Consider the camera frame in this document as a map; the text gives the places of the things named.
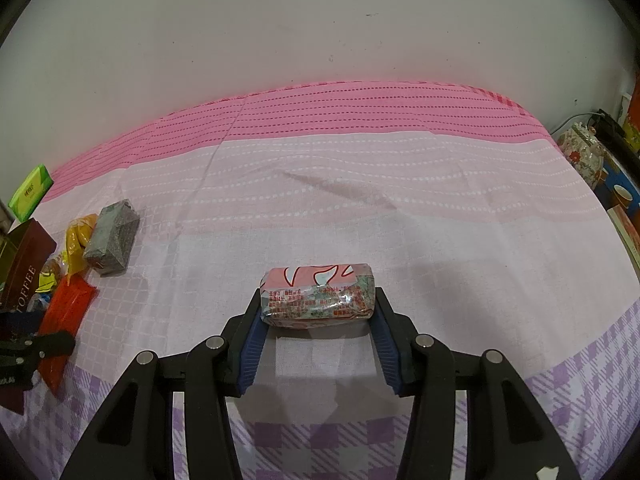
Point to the yellow snack packet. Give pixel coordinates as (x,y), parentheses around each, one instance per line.
(77,245)

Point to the maroon and gold tin box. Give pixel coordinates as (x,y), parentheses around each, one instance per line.
(30,255)

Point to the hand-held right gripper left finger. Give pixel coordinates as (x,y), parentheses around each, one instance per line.
(250,355)

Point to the floral teapot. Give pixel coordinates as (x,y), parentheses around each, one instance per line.
(582,155)

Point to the pink floral snack packet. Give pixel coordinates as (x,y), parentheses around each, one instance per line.
(315,290)

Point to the blue wrapped dark candy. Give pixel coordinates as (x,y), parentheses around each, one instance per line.
(37,302)

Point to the red snack packet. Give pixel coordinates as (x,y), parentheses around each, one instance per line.
(67,305)

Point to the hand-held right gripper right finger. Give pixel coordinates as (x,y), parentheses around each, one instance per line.
(387,350)

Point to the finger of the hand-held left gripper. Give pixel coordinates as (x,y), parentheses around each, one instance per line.
(50,345)
(20,321)

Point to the stack of books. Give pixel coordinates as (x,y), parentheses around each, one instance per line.
(622,195)

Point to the green tissue pack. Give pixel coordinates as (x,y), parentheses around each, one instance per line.
(30,192)

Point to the grey snack packet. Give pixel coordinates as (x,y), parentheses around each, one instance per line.
(110,240)

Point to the green wrapped candy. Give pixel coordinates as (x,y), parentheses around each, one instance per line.
(50,275)

